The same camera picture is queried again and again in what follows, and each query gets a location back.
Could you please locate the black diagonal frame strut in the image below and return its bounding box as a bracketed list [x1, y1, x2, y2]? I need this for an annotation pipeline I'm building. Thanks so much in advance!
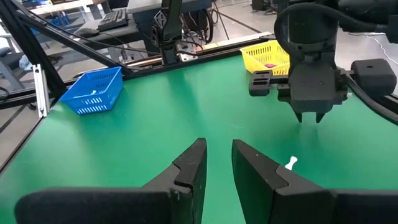
[0, 0, 68, 97]
[9, 7, 136, 77]

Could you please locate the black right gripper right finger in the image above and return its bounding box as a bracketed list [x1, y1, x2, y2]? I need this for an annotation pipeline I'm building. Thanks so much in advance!
[231, 139, 398, 224]

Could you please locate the yellow plastic basket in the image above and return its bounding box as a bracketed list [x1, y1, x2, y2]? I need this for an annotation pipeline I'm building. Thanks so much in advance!
[239, 39, 292, 77]

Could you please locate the grey desk top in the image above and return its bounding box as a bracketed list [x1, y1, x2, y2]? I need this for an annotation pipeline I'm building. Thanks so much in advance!
[74, 14, 147, 44]

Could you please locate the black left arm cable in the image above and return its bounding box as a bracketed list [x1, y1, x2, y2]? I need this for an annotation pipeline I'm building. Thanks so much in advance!
[273, 2, 398, 125]

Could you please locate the green table mat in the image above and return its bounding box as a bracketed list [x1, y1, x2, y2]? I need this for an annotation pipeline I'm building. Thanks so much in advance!
[0, 54, 398, 224]

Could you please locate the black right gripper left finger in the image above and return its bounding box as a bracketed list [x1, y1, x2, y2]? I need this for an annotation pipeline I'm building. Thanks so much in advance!
[14, 138, 208, 224]

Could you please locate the silver mounting plate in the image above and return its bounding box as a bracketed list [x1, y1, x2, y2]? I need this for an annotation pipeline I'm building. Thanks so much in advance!
[175, 42, 199, 62]

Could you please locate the blue plastic bin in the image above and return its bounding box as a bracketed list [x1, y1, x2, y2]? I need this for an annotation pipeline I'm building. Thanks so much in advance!
[58, 66, 124, 116]

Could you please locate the white floor cable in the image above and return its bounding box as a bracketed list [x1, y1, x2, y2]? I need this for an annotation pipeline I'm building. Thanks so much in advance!
[348, 30, 398, 67]

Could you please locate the black computer mouse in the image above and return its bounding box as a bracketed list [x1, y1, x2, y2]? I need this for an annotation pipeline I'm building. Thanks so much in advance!
[73, 27, 101, 39]

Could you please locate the silver aluminium extrusion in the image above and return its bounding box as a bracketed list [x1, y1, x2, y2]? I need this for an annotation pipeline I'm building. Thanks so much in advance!
[32, 63, 51, 118]

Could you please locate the black keyboard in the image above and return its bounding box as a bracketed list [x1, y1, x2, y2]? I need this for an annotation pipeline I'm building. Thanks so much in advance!
[97, 8, 129, 32]

